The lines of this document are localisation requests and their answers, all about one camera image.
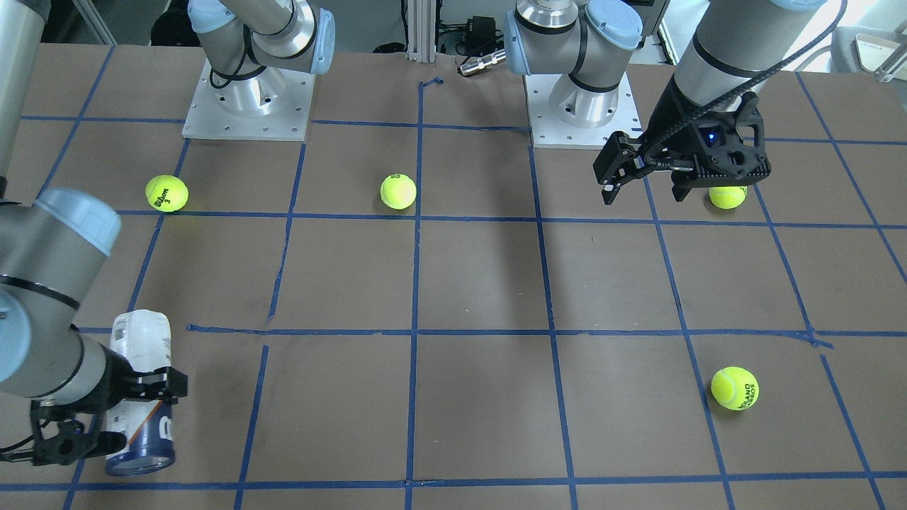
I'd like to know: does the tennis ball front corner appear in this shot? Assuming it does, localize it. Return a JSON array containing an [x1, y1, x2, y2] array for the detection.
[[710, 367, 760, 411]]

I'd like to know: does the Wilson tennis ball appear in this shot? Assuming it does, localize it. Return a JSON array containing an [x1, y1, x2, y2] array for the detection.
[[145, 175, 190, 213]]

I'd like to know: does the centre tennis ball with print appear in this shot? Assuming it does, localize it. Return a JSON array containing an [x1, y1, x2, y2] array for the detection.
[[379, 174, 417, 210]]

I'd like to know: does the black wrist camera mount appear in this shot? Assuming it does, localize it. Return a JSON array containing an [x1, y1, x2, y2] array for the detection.
[[675, 91, 771, 188]]

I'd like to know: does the tennis ball near left gripper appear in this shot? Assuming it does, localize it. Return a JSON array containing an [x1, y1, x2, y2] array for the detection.
[[709, 186, 748, 210]]

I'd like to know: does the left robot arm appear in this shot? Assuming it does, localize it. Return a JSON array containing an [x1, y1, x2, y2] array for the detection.
[[503, 1, 823, 204]]

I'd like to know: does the silver metal cylinder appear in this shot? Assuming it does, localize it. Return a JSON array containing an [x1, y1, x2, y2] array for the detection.
[[457, 49, 507, 77]]

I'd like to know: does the aluminium frame post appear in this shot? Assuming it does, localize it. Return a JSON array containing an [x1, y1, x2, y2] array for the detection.
[[404, 0, 437, 64]]

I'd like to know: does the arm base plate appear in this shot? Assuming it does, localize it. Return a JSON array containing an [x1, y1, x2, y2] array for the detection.
[[524, 74, 643, 149], [181, 62, 317, 142]]

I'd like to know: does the white blue tennis ball can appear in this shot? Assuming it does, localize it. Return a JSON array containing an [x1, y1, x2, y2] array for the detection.
[[105, 310, 176, 477]]

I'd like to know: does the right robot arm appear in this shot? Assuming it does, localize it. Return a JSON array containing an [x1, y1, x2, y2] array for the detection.
[[1, 1, 337, 470]]

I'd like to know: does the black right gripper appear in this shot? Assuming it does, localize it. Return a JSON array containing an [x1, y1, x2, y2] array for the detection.
[[30, 346, 188, 467]]

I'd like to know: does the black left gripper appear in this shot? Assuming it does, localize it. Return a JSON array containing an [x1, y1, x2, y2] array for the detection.
[[594, 76, 720, 205]]

